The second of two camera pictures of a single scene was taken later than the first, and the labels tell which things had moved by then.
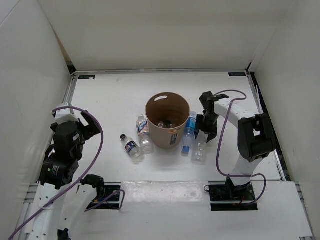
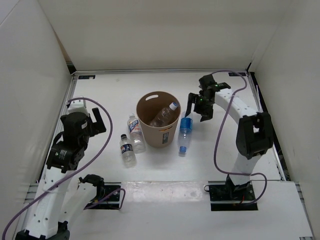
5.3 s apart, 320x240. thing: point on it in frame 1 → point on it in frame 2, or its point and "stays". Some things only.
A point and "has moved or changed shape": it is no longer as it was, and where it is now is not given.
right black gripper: [212, 131] → [206, 114]
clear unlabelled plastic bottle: [199, 152] → [163, 115]
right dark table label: [237, 74] stays
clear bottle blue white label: [145, 137] → [136, 133]
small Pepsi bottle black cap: [133, 150] → [128, 156]
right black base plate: [225, 196] stays
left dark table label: [86, 77] stays
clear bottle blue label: [189, 133] has moved or changed shape
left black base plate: [112, 202] stays
